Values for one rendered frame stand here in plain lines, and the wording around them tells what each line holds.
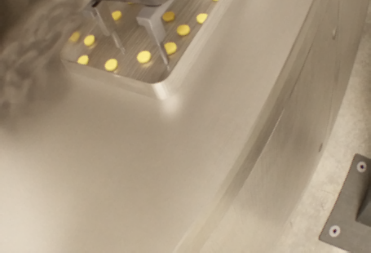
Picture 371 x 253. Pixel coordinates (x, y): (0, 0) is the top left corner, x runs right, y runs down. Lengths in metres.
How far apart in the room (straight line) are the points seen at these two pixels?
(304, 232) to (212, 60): 0.81
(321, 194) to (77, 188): 0.89
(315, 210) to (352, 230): 0.15
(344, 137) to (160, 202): 0.98
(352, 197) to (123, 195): 0.90
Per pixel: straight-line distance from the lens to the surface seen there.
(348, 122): 1.23
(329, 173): 1.14
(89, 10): 0.30
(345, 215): 1.08
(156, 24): 0.28
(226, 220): 0.34
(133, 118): 0.30
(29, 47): 0.43
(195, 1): 0.37
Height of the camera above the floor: 1.04
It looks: 55 degrees down
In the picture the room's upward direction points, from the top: 24 degrees counter-clockwise
